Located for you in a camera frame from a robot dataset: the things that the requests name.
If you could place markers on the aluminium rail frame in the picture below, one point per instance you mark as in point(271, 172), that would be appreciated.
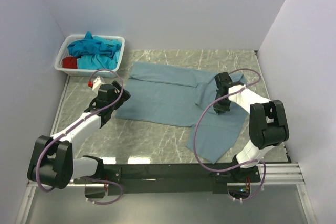
point(276, 174)

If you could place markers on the bright blue t shirt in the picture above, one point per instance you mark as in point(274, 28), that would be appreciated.
point(94, 45)

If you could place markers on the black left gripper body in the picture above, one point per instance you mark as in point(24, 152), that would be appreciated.
point(119, 98)

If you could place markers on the red garment in basket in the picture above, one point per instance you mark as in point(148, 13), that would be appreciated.
point(70, 63)

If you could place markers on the white plastic laundry basket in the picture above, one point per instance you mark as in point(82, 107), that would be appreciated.
point(63, 52)

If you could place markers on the grey-blue t shirt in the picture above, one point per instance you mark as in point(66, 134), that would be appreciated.
point(178, 96)

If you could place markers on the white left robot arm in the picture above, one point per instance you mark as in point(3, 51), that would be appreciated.
point(52, 162)

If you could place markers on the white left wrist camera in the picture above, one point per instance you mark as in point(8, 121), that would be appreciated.
point(96, 84)

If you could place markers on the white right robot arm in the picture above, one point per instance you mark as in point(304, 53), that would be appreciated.
point(268, 125)

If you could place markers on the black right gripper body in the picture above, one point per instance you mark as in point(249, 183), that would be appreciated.
point(222, 105)

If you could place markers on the light blue t shirt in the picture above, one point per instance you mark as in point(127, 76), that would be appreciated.
point(97, 61)

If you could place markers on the black base crossbar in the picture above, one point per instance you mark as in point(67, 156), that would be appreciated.
point(176, 178)

